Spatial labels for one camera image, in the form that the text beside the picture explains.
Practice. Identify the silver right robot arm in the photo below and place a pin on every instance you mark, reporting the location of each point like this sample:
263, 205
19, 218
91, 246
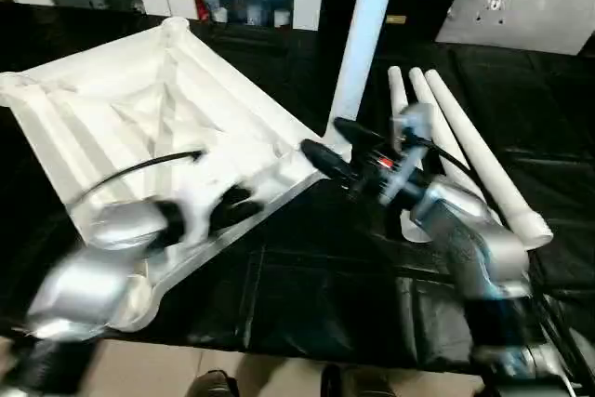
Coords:
479, 239

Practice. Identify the dark left robot leg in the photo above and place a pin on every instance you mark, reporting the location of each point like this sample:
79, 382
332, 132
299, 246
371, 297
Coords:
214, 385

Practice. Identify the white plastic table top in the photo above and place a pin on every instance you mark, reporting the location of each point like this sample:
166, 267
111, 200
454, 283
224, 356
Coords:
139, 104

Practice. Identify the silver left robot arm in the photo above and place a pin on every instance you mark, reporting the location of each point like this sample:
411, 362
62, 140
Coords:
93, 276

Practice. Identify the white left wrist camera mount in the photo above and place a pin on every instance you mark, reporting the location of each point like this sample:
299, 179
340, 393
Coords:
200, 202

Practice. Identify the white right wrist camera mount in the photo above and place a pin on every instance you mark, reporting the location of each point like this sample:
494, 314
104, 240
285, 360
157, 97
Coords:
413, 136

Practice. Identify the black mat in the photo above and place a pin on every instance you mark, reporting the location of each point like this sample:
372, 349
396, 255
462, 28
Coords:
325, 276

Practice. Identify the white plastic table leg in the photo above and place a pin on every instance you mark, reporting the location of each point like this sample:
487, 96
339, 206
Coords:
399, 90
420, 85
483, 155
367, 34

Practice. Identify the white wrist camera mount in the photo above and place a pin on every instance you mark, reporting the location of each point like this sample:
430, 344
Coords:
413, 136
200, 202

